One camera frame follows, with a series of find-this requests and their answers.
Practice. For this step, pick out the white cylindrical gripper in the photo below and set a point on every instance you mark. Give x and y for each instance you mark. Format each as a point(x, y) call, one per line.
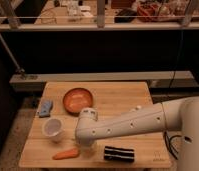
point(87, 147)

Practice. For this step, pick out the orange pepper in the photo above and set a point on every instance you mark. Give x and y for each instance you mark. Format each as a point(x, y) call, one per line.
point(71, 153)

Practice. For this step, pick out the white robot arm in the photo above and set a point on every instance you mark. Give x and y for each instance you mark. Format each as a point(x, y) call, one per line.
point(174, 115)

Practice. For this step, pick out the white ceramic cup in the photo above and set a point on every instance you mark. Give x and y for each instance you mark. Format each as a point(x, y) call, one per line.
point(52, 128)

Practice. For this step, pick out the black white striped cloth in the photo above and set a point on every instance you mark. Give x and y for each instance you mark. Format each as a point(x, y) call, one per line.
point(119, 154)

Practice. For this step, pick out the wooden table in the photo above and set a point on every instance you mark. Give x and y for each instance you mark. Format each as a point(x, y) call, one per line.
point(110, 99)

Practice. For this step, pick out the orange plate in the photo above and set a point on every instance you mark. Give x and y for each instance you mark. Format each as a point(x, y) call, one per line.
point(76, 99)

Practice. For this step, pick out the blue sponge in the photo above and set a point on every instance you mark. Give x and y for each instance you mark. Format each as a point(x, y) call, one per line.
point(45, 108)

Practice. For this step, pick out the white bottle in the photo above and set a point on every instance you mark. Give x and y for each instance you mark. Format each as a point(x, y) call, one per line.
point(136, 108)

